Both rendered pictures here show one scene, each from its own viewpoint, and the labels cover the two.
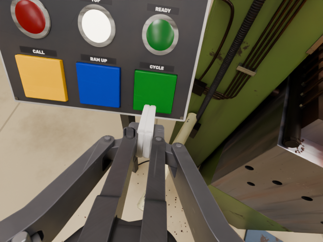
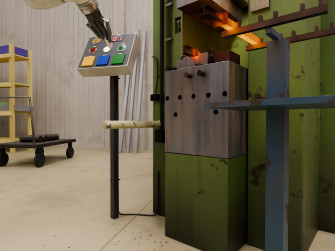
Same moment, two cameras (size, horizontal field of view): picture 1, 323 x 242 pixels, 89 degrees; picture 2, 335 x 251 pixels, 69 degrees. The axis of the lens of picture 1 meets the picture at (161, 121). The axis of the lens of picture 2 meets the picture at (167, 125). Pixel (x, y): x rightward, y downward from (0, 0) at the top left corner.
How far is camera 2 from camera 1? 1.43 m
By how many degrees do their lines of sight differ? 59
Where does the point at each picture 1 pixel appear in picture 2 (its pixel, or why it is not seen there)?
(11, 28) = (86, 53)
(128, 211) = (91, 236)
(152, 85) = (117, 57)
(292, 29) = (174, 55)
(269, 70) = not seen: hidden behind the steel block
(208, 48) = (155, 76)
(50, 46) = (94, 54)
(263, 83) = not seen: hidden behind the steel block
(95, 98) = (100, 62)
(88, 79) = (100, 58)
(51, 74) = (91, 59)
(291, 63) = not seen: hidden behind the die
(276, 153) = (167, 76)
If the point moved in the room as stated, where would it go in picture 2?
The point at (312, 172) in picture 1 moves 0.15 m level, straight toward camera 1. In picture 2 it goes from (180, 74) to (151, 74)
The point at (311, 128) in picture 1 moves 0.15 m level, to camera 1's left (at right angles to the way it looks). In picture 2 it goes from (178, 65) to (153, 67)
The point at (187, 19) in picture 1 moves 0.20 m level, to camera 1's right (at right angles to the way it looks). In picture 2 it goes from (128, 44) to (158, 40)
